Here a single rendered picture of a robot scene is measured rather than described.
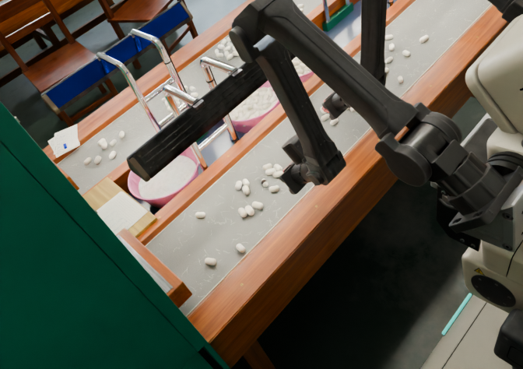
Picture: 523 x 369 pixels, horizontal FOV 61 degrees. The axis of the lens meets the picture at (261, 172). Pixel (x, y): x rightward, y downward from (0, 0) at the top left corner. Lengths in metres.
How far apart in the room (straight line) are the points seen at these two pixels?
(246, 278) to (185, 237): 0.28
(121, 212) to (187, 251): 0.29
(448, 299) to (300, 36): 1.46
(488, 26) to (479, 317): 1.04
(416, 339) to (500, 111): 1.27
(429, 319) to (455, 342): 0.35
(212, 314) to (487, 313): 0.92
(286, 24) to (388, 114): 0.22
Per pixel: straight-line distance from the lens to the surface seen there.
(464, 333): 1.65
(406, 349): 1.92
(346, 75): 0.76
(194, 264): 1.35
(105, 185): 1.69
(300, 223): 1.30
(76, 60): 3.39
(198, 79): 2.04
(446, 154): 0.74
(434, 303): 2.00
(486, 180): 0.75
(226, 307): 1.22
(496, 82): 0.78
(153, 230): 1.46
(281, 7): 0.80
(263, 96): 1.82
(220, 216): 1.42
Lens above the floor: 1.80
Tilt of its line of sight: 45 degrees down
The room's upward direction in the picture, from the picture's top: 21 degrees counter-clockwise
